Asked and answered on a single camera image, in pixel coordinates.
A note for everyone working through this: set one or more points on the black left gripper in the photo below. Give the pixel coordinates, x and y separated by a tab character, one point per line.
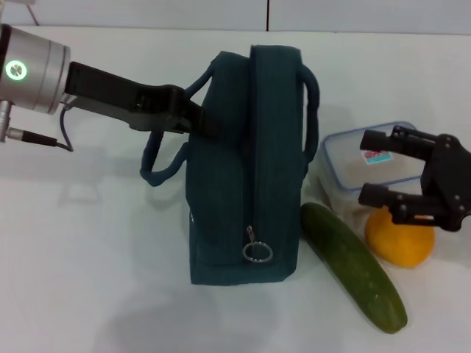
110	97

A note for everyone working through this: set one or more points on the green cucumber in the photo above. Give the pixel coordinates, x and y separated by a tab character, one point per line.
353	268

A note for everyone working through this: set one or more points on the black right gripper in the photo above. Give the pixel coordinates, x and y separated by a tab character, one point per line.
452	184

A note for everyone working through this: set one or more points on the dark blue insulated lunch bag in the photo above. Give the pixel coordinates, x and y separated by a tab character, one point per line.
235	184

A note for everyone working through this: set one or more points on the clear plastic food container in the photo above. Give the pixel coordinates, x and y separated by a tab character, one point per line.
353	165

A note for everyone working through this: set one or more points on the orange yellow pear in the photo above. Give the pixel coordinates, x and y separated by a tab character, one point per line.
401	242

